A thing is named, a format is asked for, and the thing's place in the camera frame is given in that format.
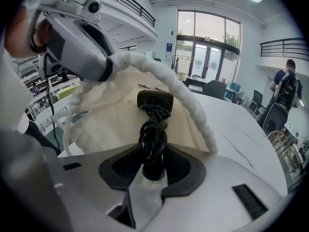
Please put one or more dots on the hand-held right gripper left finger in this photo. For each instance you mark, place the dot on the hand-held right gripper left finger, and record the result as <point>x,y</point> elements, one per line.
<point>96,197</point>

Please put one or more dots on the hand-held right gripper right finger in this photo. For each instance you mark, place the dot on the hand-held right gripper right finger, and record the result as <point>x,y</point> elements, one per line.
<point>217,190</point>

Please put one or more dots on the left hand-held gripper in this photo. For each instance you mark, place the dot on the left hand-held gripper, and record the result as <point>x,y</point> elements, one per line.
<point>60,1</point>

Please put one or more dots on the beige cloth bag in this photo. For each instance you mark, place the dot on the beige cloth bag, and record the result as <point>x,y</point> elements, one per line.
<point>116,115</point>

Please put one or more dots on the black hair dryer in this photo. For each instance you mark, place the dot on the black hair dryer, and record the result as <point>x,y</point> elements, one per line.
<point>154,98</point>

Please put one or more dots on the person's left forearm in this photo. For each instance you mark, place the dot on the person's left forearm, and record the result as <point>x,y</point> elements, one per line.
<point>13,37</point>

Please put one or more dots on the person's left hand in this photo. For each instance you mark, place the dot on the person's left hand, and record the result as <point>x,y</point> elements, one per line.
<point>26,30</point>

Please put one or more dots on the black balcony railing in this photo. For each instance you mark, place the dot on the black balcony railing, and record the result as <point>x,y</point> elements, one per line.
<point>135,6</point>
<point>285,47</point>

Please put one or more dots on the person's white shirt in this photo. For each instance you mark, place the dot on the person's white shirt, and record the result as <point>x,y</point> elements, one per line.
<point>12,93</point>

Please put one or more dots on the grey shell chair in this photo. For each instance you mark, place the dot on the grey shell chair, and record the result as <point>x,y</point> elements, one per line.
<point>275,120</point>

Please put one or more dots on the black mesh chair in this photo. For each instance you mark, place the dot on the black mesh chair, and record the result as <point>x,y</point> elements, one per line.
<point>257,100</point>

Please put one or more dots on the teal padded chair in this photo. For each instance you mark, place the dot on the teal padded chair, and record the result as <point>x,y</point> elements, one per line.
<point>214,88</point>

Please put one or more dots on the long white table black legs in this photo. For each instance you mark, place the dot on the long white table black legs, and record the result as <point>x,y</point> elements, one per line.
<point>195,81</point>

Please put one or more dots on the glass entrance door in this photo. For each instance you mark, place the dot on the glass entrance door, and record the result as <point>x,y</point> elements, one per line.
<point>210,57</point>

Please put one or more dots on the small gripper fisheye camera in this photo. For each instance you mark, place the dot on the small gripper fisheye camera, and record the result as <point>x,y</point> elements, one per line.
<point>94,7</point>

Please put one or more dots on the blue wall poster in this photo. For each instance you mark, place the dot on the blue wall poster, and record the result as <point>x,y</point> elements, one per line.
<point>169,48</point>

